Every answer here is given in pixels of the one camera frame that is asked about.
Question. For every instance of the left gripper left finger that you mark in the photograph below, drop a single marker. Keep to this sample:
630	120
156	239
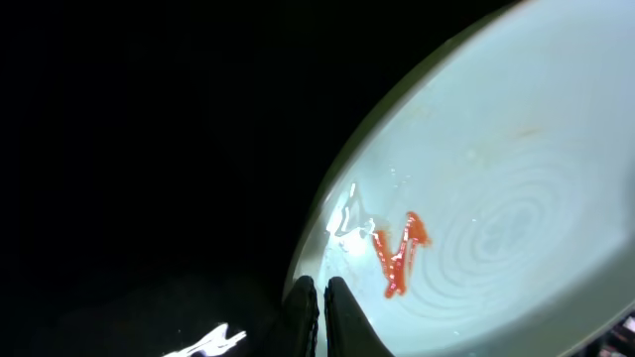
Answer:
295	331

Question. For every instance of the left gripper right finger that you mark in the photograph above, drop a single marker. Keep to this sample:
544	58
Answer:
348	331

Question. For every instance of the mint plate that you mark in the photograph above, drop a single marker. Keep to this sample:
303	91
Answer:
514	143

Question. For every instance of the black round tray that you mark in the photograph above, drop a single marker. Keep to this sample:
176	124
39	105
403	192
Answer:
159	158

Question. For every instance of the ketchup stain on lower plate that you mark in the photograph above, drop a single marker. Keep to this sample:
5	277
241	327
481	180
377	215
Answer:
397	266

